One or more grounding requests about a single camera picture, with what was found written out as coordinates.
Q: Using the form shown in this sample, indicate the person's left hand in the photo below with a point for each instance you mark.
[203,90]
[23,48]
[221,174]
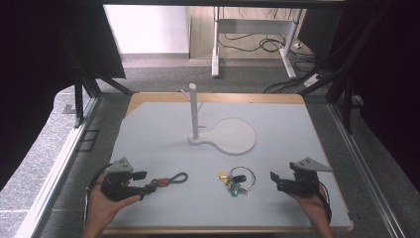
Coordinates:
[102,208]

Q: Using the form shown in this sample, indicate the person's right hand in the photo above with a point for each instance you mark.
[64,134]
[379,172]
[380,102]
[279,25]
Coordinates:
[312,206]

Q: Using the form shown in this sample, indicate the aluminium rail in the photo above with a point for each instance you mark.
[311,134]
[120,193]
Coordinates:
[363,165]
[49,185]

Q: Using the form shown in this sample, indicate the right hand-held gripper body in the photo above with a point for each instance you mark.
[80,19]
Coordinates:
[305,180]

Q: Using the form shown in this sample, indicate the white desk frame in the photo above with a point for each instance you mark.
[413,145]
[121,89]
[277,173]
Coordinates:
[254,25]

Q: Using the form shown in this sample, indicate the black metal stand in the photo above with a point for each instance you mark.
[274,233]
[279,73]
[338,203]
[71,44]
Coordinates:
[78,102]
[346,109]

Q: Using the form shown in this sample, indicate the dark curtain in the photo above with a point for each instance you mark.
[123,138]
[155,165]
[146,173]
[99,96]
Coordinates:
[396,82]
[33,66]

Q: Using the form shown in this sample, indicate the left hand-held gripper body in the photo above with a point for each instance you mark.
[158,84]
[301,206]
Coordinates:
[115,183]

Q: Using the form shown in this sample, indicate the light grey table mat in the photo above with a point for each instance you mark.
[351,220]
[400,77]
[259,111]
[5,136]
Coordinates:
[185,155]

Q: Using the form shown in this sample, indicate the white power strip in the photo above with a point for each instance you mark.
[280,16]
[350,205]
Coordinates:
[312,80]

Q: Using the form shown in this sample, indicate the white hook stand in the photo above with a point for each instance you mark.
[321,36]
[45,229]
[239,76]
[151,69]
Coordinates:
[231,137]

